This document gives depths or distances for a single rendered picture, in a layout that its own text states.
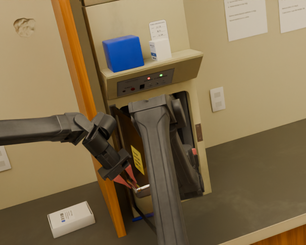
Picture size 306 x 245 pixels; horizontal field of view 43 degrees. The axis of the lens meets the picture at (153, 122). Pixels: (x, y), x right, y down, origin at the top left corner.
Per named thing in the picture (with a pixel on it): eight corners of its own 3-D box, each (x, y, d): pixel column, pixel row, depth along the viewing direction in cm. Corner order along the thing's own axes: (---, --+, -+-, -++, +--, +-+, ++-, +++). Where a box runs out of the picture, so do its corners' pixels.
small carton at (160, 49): (151, 59, 127) (148, 41, 125) (165, 56, 129) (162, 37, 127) (157, 61, 123) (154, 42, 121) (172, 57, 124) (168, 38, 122)
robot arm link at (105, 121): (58, 135, 109) (72, 119, 103) (76, 111, 117) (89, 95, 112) (92, 160, 112) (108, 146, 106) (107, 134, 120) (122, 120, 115)
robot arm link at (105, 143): (76, 144, 107) (90, 137, 104) (86, 128, 112) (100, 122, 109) (92, 161, 110) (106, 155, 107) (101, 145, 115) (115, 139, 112)
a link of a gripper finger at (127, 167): (120, 189, 119) (101, 168, 115) (138, 173, 120) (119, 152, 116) (127, 198, 113) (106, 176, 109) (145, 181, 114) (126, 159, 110)
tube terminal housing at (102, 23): (120, 189, 168) (76, 7, 143) (189, 167, 175) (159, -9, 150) (133, 218, 145) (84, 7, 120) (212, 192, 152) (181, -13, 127)
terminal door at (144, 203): (135, 207, 143) (112, 104, 130) (173, 251, 116) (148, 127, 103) (133, 208, 142) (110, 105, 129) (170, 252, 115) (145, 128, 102)
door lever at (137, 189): (142, 179, 120) (140, 172, 120) (154, 190, 112) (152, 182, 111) (126, 185, 119) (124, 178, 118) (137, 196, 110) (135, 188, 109)
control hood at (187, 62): (106, 99, 130) (99, 70, 127) (195, 76, 137) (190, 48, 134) (112, 107, 119) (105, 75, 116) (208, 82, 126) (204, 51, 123)
